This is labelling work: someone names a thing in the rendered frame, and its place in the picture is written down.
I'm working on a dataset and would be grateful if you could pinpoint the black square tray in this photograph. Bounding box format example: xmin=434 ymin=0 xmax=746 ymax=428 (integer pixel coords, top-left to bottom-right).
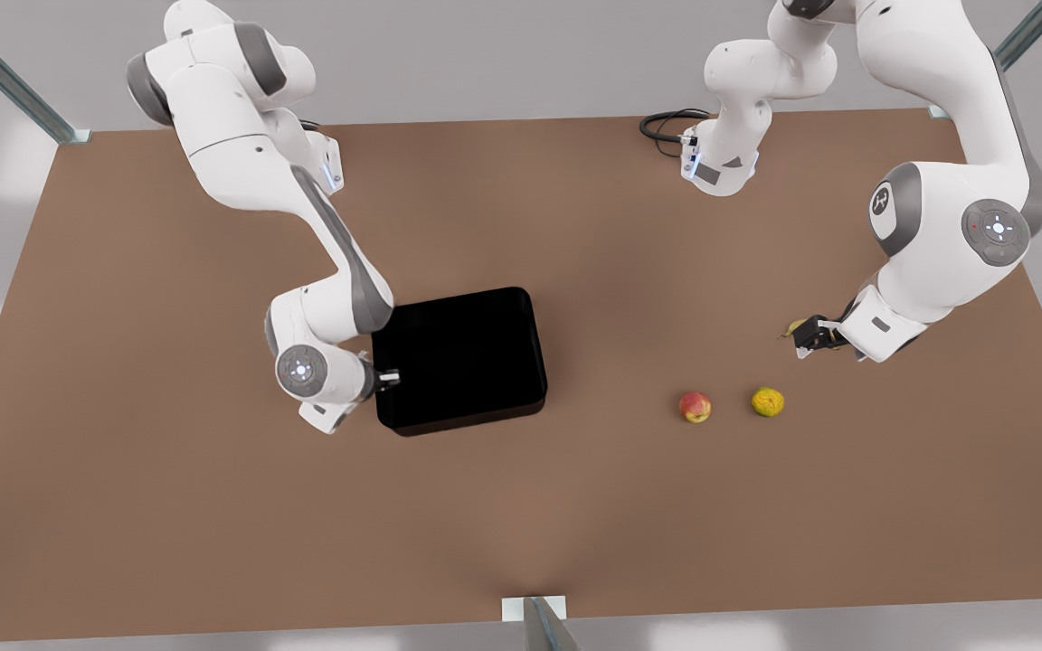
xmin=371 ymin=287 xmax=549 ymax=438

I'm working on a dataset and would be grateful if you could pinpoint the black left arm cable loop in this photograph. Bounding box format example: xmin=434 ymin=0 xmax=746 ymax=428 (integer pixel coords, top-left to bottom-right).
xmin=639 ymin=108 xmax=713 ymax=160

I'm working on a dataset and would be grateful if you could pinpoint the silver frame post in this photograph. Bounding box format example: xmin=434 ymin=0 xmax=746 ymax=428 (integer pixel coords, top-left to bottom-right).
xmin=0 ymin=5 xmax=91 ymax=145
xmin=501 ymin=595 xmax=582 ymax=651
xmin=927 ymin=0 xmax=1042 ymax=120

